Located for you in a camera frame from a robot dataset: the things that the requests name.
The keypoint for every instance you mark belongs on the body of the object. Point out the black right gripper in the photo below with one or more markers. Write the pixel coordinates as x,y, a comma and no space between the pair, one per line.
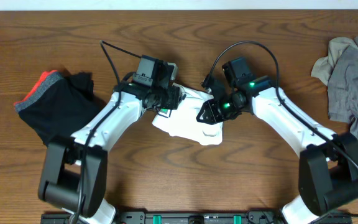
214,117

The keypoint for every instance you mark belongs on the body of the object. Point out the olive grey garment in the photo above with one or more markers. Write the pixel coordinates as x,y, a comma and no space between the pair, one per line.
324,66

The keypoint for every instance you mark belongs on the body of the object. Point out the folded red garment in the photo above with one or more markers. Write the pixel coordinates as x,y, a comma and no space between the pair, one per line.
41,79

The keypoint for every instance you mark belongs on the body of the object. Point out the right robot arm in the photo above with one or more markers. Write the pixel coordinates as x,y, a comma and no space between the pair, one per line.
328,162

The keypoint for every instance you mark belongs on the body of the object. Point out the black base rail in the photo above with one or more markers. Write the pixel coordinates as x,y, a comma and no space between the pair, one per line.
142,217

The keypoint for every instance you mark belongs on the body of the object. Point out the white t-shirt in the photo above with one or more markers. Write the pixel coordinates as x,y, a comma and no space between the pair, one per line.
182,122

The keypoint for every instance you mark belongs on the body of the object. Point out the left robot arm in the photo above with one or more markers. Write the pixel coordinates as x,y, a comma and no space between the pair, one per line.
75,168

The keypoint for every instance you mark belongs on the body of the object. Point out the folded grey garment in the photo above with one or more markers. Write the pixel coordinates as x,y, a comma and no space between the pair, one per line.
51,80

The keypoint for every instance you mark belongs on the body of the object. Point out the folded black garment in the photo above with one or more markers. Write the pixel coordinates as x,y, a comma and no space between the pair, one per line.
64,108

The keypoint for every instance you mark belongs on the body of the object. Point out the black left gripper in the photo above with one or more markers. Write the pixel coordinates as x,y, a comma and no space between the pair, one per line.
172,101

